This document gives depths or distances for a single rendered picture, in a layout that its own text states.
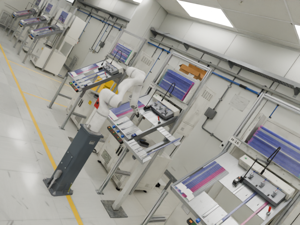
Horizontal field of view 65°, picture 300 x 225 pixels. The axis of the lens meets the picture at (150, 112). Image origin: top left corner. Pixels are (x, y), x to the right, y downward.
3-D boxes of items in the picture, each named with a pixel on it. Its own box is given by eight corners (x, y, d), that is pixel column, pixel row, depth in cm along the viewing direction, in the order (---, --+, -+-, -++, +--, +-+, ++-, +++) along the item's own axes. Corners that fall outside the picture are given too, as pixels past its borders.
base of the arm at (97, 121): (89, 134, 215) (100, 117, 213) (79, 122, 226) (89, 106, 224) (104, 136, 231) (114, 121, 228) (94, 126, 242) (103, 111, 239)
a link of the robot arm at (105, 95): (103, 117, 219) (116, 96, 216) (89, 106, 223) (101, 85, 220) (109, 117, 231) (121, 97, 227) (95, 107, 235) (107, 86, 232)
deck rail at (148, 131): (129, 143, 264) (128, 139, 261) (128, 142, 266) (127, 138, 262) (177, 120, 295) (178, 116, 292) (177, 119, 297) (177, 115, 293)
